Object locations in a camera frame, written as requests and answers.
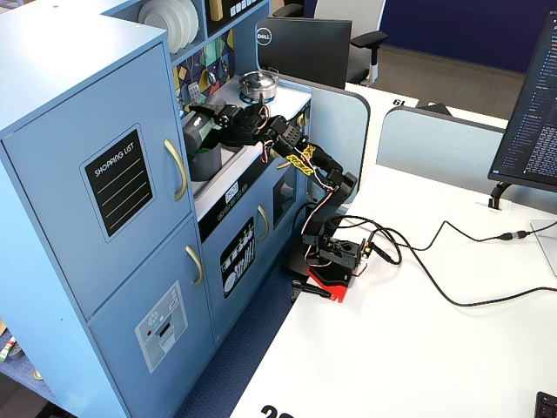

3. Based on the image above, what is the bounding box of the light blue desk divider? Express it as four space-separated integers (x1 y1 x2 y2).
278 73 371 195
376 105 557 214

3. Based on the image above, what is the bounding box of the oven door with window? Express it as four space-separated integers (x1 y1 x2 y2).
272 156 312 227

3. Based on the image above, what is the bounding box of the red robot base plate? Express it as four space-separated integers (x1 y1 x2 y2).
306 266 352 304

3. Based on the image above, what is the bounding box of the blue toy kitchen unit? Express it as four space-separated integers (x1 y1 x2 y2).
0 0 314 418

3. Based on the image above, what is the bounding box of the metal toy spatula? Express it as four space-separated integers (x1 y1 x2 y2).
186 64 203 105

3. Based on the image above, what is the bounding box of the white toy plate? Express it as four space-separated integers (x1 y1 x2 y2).
138 0 182 53
185 0 200 44
167 0 192 49

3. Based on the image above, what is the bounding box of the gray cooking pot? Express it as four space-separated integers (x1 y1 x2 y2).
186 138 224 183

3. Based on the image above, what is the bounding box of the stainless steel pot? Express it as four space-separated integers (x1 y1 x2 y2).
238 69 279 101

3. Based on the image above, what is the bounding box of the lit computer monitor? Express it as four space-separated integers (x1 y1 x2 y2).
487 10 557 195

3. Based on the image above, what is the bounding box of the black table clamp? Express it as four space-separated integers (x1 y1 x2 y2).
291 280 332 300

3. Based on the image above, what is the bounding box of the silver monitor stand base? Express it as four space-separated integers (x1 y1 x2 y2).
529 217 557 279

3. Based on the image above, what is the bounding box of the thick black power cable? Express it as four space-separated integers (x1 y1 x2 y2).
373 226 557 308

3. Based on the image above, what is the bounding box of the dishwasher door with gold handle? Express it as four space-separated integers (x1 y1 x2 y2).
200 191 279 345

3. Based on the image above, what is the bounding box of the green and red box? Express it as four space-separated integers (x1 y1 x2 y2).
0 334 17 363

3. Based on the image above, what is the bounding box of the thin black USB cable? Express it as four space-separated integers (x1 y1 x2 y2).
330 215 534 265

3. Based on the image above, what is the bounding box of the gray salt shaker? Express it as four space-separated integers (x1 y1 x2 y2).
182 113 218 153

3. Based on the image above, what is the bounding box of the black Dell monitor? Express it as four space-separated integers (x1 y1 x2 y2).
255 17 352 91

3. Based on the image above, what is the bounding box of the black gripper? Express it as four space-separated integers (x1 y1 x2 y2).
189 96 272 149

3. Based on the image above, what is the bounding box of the freezer door with ice dispenser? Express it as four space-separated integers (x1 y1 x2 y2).
86 216 218 418

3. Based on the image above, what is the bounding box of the fridge door with shopping list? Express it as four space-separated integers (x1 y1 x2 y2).
0 41 196 322

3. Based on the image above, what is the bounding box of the white and black office chair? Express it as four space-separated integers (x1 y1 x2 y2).
272 0 389 87

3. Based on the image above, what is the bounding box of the black keyboard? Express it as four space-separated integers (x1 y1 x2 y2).
534 390 557 418

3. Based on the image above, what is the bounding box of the black toy microwave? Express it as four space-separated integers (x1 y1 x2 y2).
204 0 265 38

